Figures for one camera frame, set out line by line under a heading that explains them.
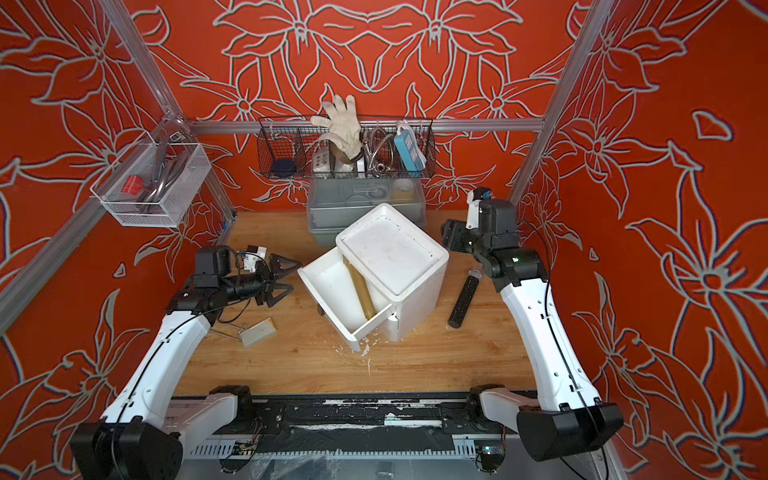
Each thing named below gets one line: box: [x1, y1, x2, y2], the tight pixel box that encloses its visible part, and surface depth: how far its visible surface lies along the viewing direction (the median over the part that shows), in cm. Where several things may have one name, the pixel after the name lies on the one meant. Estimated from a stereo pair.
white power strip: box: [312, 150, 331, 172], surface depth 96 cm
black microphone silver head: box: [448, 267, 483, 329], surface depth 95 cm
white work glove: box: [310, 94, 363, 163], surface depth 91 cm
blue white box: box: [394, 128, 427, 172], surface depth 89 cm
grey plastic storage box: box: [307, 173, 426, 247], surface depth 100 cm
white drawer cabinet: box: [297, 203, 450, 353], surface depth 79 cm
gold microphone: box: [342, 255, 377, 321], surface depth 77 cm
